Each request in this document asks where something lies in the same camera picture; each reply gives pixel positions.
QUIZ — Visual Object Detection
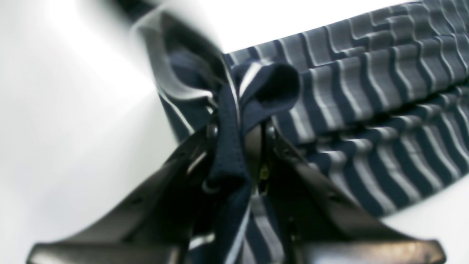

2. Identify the black white striped T-shirt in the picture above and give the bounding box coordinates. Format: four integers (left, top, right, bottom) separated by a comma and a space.
110, 0, 469, 264

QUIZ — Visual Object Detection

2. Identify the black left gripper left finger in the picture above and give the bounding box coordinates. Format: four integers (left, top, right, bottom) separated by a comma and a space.
28, 122, 218, 264

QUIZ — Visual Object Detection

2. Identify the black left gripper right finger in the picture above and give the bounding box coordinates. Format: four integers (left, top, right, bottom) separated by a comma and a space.
262, 122, 446, 264

